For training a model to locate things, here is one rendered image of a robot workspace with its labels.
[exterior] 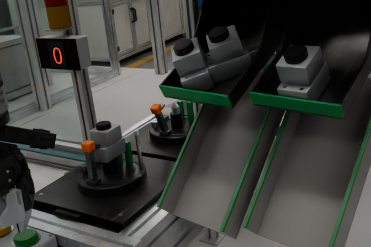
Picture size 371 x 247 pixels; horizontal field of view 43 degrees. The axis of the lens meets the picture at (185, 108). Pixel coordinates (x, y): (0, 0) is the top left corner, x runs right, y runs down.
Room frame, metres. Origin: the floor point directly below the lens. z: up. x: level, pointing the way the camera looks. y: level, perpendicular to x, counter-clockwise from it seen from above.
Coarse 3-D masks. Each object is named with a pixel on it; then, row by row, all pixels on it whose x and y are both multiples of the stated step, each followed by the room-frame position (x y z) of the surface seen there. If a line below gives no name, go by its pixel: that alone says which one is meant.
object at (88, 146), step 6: (84, 144) 0.83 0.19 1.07; (90, 144) 0.83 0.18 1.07; (96, 144) 0.85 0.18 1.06; (84, 150) 0.83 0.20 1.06; (90, 150) 0.82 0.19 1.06; (90, 156) 0.83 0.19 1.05; (90, 162) 0.83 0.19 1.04; (90, 168) 0.83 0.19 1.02; (90, 174) 0.83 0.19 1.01; (96, 174) 0.83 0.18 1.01
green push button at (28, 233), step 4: (24, 232) 0.71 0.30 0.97; (28, 232) 0.71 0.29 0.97; (32, 232) 0.71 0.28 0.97; (36, 232) 0.71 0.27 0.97; (16, 236) 0.70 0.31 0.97; (20, 236) 0.70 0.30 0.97; (24, 236) 0.70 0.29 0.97; (28, 236) 0.70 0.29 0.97; (32, 236) 0.70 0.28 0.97; (36, 236) 0.70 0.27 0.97; (16, 240) 0.69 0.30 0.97; (20, 240) 0.69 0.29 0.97; (24, 240) 0.69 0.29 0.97; (28, 240) 0.69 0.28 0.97; (32, 240) 0.69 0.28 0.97; (16, 244) 0.69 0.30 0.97; (20, 244) 0.68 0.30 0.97; (24, 244) 0.68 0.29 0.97; (28, 244) 0.69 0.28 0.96
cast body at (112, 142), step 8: (96, 128) 0.87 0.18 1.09; (104, 128) 0.86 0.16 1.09; (112, 128) 0.87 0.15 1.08; (120, 128) 0.89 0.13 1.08; (96, 136) 0.86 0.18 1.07; (104, 136) 0.85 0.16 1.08; (112, 136) 0.86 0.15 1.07; (120, 136) 0.88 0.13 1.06; (104, 144) 0.85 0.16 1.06; (112, 144) 0.86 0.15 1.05; (120, 144) 0.88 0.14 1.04; (96, 152) 0.85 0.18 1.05; (104, 152) 0.84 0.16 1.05; (112, 152) 0.86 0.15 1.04; (120, 152) 0.88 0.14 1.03; (96, 160) 0.85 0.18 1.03; (104, 160) 0.84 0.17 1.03
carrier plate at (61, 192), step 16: (144, 160) 0.95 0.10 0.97; (160, 160) 0.95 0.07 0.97; (64, 176) 0.92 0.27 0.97; (160, 176) 0.87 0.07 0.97; (48, 192) 0.85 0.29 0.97; (64, 192) 0.84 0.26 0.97; (80, 192) 0.84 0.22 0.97; (144, 192) 0.81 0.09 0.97; (160, 192) 0.81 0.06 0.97; (48, 208) 0.81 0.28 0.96; (64, 208) 0.78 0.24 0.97; (80, 208) 0.77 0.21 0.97; (96, 208) 0.77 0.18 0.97; (112, 208) 0.76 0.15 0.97; (128, 208) 0.76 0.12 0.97; (144, 208) 0.76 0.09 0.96; (96, 224) 0.74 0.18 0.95; (112, 224) 0.72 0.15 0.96; (128, 224) 0.72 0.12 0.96
